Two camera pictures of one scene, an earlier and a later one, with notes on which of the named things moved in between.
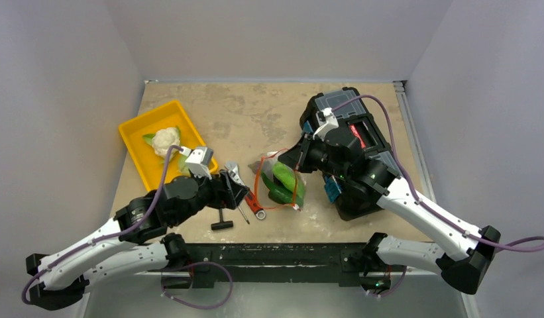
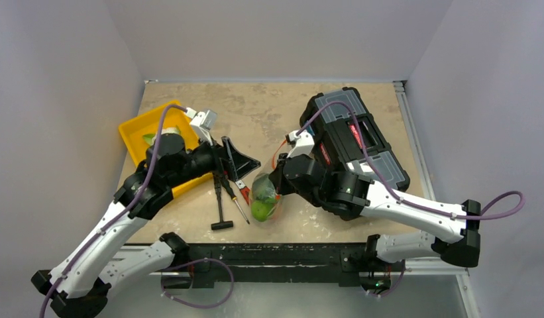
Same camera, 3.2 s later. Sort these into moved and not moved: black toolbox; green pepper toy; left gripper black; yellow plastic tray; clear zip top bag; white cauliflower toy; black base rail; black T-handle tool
Moved: clear zip top bag; left gripper black; green pepper toy
Not moved: black T-handle tool; white cauliflower toy; yellow plastic tray; black toolbox; black base rail
